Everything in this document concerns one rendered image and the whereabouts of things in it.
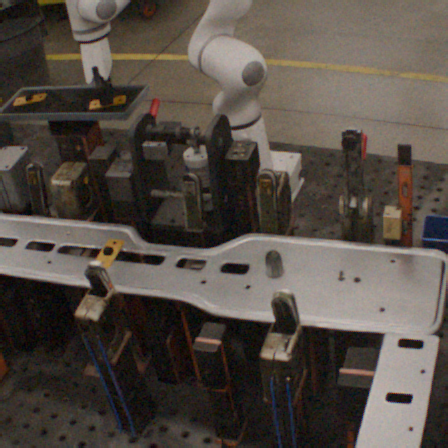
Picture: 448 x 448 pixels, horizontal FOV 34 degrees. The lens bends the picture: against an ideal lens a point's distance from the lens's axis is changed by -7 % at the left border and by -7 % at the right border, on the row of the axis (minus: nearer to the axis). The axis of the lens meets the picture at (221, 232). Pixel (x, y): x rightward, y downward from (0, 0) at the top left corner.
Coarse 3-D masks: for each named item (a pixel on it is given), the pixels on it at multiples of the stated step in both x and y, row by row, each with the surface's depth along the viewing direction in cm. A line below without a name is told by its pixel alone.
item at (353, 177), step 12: (348, 132) 137; (360, 132) 136; (348, 144) 135; (360, 144) 137; (348, 156) 140; (360, 156) 138; (348, 168) 141; (360, 168) 139; (348, 180) 142; (360, 180) 140; (348, 192) 143; (360, 192) 142; (360, 204) 143; (360, 216) 144
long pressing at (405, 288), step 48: (48, 240) 160; (96, 240) 158; (144, 240) 155; (240, 240) 150; (288, 240) 149; (336, 240) 146; (144, 288) 144; (192, 288) 142; (240, 288) 140; (288, 288) 138; (336, 288) 136; (384, 288) 134; (432, 288) 132
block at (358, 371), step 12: (348, 348) 127; (360, 348) 127; (348, 360) 125; (360, 360) 124; (372, 360) 124; (348, 372) 123; (360, 372) 122; (372, 372) 122; (348, 384) 121; (360, 384) 120; (348, 396) 122; (360, 396) 121; (348, 408) 124; (360, 408) 123; (348, 420) 126; (360, 420) 125; (348, 432) 130; (348, 444) 132
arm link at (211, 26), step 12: (216, 0) 174; (228, 0) 173; (240, 0) 173; (216, 12) 176; (228, 12) 175; (240, 12) 176; (204, 24) 180; (216, 24) 180; (228, 24) 182; (192, 36) 185; (204, 36) 182; (216, 36) 182; (192, 48) 185; (204, 48) 182; (192, 60) 186
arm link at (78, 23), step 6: (66, 0) 152; (72, 0) 151; (78, 0) 149; (72, 6) 152; (72, 12) 153; (78, 12) 151; (72, 18) 154; (78, 18) 153; (72, 24) 156; (78, 24) 154; (84, 24) 154; (90, 24) 154; (96, 24) 155; (102, 24) 156; (78, 30) 156
